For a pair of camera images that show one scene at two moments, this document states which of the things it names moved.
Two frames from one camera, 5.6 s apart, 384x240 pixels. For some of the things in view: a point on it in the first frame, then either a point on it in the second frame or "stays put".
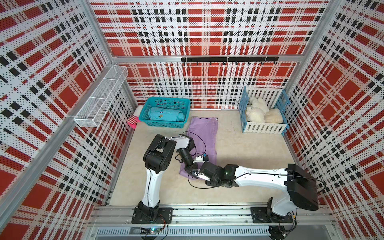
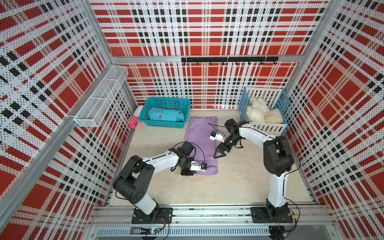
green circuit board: (155, 230) stays put
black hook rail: (224, 59) stays put
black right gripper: (210, 183) → (220, 150)
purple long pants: (204, 131) stays put
